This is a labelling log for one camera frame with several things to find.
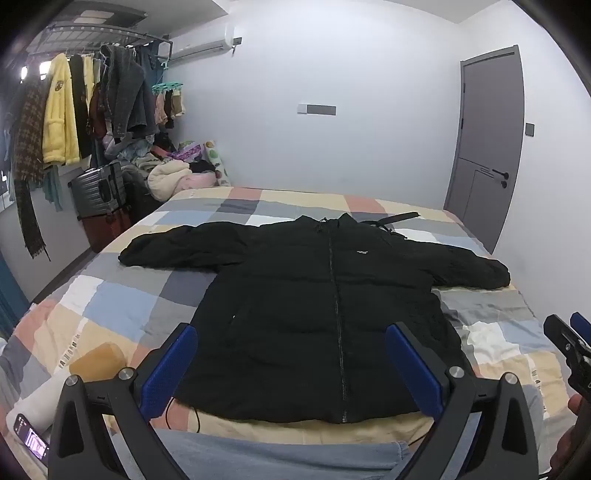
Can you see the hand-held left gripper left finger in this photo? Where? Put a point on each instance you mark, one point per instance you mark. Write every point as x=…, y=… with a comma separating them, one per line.
x=167, y=369

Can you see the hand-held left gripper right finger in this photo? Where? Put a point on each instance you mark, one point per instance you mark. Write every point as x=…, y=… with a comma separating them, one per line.
x=415, y=369

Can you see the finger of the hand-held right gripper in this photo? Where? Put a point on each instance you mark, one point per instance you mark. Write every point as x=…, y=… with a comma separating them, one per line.
x=561, y=334
x=581, y=325

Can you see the black puffer jacket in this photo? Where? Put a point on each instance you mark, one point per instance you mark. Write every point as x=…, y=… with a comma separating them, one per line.
x=286, y=300

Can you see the metal clothes rack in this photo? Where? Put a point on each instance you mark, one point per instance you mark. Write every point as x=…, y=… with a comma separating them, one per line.
x=92, y=34

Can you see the person's right hand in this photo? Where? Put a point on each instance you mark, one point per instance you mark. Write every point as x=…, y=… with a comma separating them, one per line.
x=572, y=443

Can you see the bed with checked sheet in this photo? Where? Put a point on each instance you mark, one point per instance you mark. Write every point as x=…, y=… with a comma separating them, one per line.
x=115, y=300

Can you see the person's blue jeans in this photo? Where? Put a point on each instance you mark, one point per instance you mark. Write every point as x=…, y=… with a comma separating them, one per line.
x=277, y=459

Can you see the dark red suitcase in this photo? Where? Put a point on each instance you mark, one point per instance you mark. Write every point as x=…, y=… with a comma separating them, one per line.
x=104, y=230

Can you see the black belt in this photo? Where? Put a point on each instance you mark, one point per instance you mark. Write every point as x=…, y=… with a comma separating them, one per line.
x=397, y=217

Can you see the black smartphone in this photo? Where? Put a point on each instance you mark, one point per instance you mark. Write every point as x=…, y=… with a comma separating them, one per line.
x=30, y=438

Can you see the teal curtain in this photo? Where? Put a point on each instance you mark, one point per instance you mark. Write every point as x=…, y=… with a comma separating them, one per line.
x=11, y=300

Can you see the cream fluffy blanket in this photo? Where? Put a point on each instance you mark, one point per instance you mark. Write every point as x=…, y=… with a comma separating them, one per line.
x=168, y=180

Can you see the pink cloth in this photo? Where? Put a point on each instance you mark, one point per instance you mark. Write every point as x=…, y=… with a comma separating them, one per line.
x=201, y=181

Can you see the grey hard suitcase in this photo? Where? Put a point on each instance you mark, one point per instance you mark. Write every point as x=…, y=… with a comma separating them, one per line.
x=99, y=189

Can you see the dotted white pillow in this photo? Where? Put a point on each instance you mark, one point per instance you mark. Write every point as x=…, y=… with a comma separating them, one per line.
x=218, y=161

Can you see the grey door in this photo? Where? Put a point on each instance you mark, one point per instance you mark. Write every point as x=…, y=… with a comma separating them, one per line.
x=489, y=129

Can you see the purple bag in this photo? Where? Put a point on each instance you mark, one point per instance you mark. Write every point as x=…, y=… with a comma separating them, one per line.
x=191, y=151

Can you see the brown houndstooth scarf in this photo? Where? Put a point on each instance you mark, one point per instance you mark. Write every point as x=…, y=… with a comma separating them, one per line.
x=25, y=152

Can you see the green sock hanger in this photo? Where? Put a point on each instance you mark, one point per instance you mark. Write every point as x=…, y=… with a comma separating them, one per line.
x=168, y=101

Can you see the yellow fleece robe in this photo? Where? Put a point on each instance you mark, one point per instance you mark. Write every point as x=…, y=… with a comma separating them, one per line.
x=57, y=115

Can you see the white air conditioner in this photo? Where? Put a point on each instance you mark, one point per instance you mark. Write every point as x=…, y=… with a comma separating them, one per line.
x=203, y=44

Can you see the dark wall switch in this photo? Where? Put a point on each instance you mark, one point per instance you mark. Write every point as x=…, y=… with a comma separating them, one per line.
x=529, y=129

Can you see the grey wall control panel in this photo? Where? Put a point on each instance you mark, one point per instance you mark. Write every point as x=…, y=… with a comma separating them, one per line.
x=318, y=109

